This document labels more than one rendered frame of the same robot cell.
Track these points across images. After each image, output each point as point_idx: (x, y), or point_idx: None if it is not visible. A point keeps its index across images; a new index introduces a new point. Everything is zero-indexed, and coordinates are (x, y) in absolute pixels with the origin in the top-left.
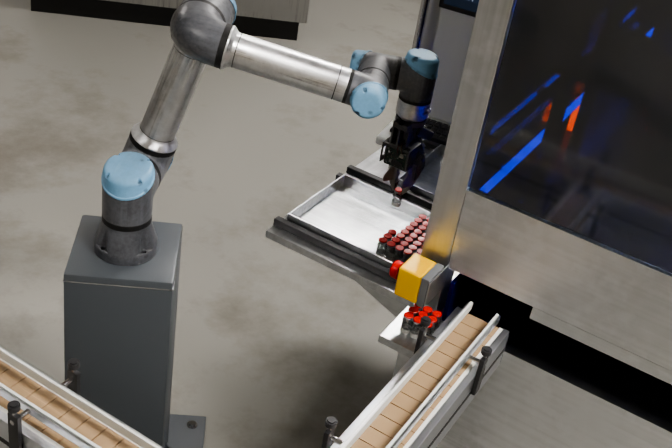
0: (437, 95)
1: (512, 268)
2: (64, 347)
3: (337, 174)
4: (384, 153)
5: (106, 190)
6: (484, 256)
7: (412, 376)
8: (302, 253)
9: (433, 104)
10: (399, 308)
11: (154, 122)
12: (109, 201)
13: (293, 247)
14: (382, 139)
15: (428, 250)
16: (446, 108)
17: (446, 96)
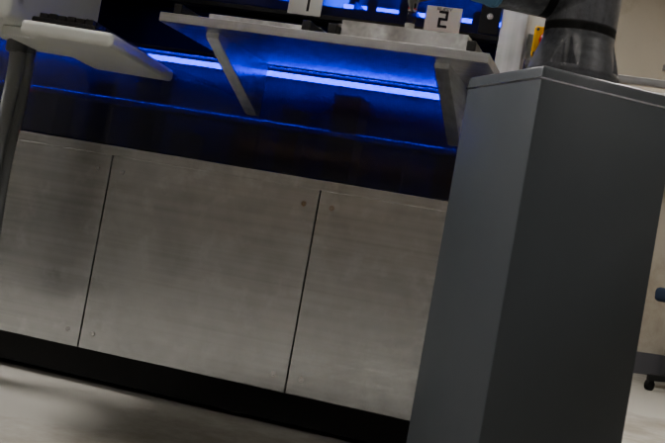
0: None
1: (536, 23)
2: (655, 237)
3: (336, 24)
4: None
5: None
6: (534, 18)
7: (644, 86)
8: (494, 71)
9: (31, 3)
10: (461, 125)
11: None
12: None
13: (493, 66)
14: (116, 37)
15: (527, 24)
16: (39, 8)
17: None
